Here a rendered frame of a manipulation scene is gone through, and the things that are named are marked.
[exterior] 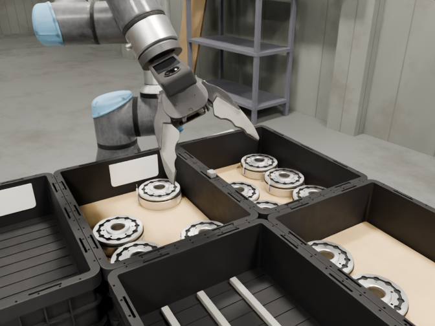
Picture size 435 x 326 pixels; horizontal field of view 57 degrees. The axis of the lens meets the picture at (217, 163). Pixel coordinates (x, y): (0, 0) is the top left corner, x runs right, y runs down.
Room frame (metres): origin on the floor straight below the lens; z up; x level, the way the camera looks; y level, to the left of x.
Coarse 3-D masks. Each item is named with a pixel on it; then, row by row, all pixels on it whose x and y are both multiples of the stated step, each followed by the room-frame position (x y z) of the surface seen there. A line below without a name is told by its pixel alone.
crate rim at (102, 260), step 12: (120, 156) 0.90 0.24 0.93; (132, 156) 0.90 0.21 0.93; (180, 156) 0.90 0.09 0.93; (72, 168) 0.83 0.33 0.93; (84, 168) 0.84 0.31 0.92; (192, 168) 0.84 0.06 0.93; (60, 180) 0.77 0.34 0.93; (216, 180) 0.77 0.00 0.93; (228, 192) 0.72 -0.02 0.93; (72, 204) 0.67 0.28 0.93; (240, 204) 0.67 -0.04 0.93; (252, 216) 0.63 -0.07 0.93; (84, 228) 0.59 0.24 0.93; (216, 228) 0.59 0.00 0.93; (228, 228) 0.59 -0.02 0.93; (96, 240) 0.56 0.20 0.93; (180, 240) 0.56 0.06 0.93; (192, 240) 0.56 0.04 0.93; (96, 252) 0.52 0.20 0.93; (144, 252) 0.52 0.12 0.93; (156, 252) 0.52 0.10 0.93; (108, 264) 0.49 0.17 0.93; (120, 264) 0.49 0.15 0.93
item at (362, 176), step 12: (228, 132) 1.06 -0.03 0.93; (240, 132) 1.07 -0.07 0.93; (276, 132) 1.06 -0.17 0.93; (180, 144) 0.97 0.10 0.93; (300, 144) 0.97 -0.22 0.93; (192, 156) 0.90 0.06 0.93; (324, 156) 0.90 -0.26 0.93; (204, 168) 0.83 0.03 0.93; (348, 168) 0.83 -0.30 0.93; (360, 180) 0.77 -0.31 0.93; (240, 192) 0.72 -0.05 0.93; (324, 192) 0.72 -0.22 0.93; (252, 204) 0.67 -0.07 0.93; (288, 204) 0.67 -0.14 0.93; (264, 216) 0.64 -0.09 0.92
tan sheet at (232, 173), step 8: (224, 168) 1.03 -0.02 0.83; (232, 168) 1.03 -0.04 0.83; (224, 176) 0.98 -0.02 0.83; (232, 176) 0.98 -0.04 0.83; (240, 176) 0.98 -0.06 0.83; (256, 184) 0.93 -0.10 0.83; (304, 184) 0.93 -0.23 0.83; (264, 192) 0.89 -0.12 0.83; (272, 200) 0.85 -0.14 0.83; (280, 200) 0.85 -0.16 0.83; (288, 200) 0.85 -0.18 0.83
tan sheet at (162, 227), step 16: (80, 208) 0.82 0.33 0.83; (96, 208) 0.82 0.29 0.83; (112, 208) 0.82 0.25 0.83; (128, 208) 0.82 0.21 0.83; (144, 208) 0.82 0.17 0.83; (176, 208) 0.82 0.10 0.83; (192, 208) 0.82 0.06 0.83; (144, 224) 0.75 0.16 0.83; (160, 224) 0.75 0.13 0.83; (176, 224) 0.75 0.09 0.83; (144, 240) 0.69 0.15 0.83; (160, 240) 0.69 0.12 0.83; (176, 240) 0.69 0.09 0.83
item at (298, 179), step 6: (276, 168) 0.97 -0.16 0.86; (282, 168) 0.97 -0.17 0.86; (270, 174) 0.94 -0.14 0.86; (294, 174) 0.93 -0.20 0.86; (300, 174) 0.93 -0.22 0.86; (270, 180) 0.90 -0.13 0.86; (276, 180) 0.90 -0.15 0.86; (294, 180) 0.90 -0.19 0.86; (300, 180) 0.90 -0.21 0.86; (276, 186) 0.87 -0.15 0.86; (282, 186) 0.87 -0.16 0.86; (288, 186) 0.87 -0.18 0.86; (294, 186) 0.87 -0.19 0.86
